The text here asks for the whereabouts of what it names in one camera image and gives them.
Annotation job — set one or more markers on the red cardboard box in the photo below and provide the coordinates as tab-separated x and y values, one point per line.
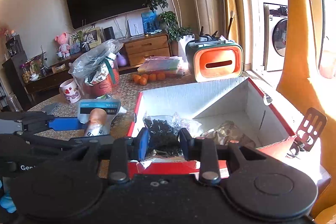
223	106

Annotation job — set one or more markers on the yellow giraffe toy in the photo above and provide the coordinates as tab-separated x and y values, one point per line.
302	43

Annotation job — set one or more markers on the pink doll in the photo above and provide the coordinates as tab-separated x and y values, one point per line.
62	43

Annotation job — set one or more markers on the grey cloth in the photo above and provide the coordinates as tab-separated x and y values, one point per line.
51	108

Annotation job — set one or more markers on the vase with flowers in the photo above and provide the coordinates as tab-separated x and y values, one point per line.
38	64

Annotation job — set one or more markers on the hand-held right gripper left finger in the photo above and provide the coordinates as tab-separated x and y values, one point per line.
143	142

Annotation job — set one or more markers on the potted grass plant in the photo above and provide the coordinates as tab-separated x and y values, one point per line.
85	46

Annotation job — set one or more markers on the clear plastic organizer box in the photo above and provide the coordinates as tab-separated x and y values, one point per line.
160	65

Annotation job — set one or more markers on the clear plastic bag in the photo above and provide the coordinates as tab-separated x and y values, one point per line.
92	61

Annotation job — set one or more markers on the white packet with brown picture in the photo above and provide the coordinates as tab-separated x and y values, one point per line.
98	113

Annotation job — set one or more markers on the glass bottle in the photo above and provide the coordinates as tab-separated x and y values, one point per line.
14	103

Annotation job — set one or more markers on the black coffee machine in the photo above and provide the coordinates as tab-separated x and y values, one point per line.
14	47

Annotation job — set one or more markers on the black slotted spatula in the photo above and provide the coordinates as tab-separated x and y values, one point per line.
312	129

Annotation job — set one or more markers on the person's left hand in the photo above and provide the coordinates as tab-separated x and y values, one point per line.
5	203

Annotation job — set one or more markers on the blue picture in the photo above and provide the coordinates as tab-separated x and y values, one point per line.
149	22

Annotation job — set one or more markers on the white washing machine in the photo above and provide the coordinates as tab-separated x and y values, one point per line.
278	35

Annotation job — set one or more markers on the clear bag of black screws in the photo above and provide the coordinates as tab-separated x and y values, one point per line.
162	132

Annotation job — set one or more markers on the photo frame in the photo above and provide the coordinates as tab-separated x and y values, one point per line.
92	36

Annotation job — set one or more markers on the silver snack packet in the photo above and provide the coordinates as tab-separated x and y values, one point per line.
228	134

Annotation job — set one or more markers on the clear white snack packet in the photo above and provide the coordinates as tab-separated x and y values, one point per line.
190	125

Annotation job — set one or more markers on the green orange tissue box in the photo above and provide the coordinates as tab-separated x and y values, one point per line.
218	64

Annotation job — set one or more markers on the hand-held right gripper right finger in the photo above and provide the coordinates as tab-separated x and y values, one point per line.
185	144

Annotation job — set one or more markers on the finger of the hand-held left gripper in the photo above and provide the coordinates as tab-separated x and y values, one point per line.
52	144
65	124

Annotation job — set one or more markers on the orange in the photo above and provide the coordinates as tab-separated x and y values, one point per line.
143	81
161	75
152	77
136	78

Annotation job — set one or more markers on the jar of yellow snacks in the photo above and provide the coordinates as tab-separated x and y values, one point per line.
26	75

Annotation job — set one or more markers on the white strawberry print mug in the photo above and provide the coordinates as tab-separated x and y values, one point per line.
71	92

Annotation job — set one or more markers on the black speaker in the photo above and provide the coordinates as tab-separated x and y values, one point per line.
109	33

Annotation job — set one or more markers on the wooden television cabinet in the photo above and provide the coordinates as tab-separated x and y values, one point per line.
147	48

